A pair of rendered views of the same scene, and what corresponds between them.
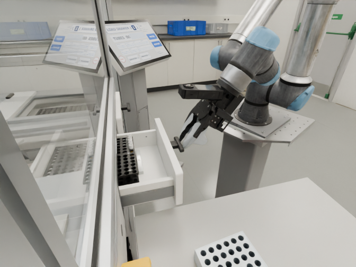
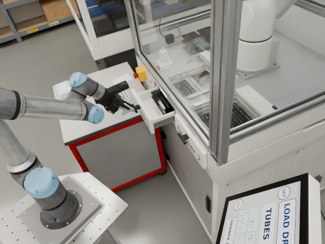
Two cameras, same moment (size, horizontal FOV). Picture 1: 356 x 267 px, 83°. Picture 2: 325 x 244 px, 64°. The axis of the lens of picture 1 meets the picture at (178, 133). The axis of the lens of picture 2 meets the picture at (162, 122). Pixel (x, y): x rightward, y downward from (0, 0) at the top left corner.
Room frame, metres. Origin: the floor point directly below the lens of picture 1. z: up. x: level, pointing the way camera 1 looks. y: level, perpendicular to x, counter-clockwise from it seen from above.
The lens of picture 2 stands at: (1.55, 0.11, 1.81)
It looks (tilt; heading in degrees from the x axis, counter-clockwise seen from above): 45 degrees down; 179
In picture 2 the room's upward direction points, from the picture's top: 9 degrees counter-clockwise
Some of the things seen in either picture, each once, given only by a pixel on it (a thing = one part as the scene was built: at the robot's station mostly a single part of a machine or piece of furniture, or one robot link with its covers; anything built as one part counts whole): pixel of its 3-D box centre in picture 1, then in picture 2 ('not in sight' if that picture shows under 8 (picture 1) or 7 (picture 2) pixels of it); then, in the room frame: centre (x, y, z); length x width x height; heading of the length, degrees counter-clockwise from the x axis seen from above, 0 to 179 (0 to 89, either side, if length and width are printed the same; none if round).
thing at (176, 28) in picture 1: (186, 27); not in sight; (4.06, -0.15, 1.01); 0.61 x 0.41 x 0.22; 112
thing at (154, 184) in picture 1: (92, 169); (176, 98); (0.42, 0.24, 0.86); 0.40 x 0.26 x 0.06; 105
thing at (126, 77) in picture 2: not in sight; (122, 80); (0.01, -0.09, 0.77); 0.13 x 0.09 x 0.02; 118
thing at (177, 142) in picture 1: (175, 144); (136, 107); (0.49, 0.01, 0.91); 0.07 x 0.04 x 0.01; 15
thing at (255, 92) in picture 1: (261, 85); (44, 186); (0.91, -0.39, 0.95); 0.13 x 0.12 x 0.14; 43
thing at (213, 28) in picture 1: (215, 28); not in sight; (4.37, -0.73, 0.99); 0.40 x 0.31 x 0.17; 112
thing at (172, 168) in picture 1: (166, 154); (142, 110); (0.48, 0.03, 0.87); 0.29 x 0.02 x 0.11; 15
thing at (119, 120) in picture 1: (119, 115); (189, 139); (0.75, 0.24, 0.87); 0.29 x 0.02 x 0.11; 15
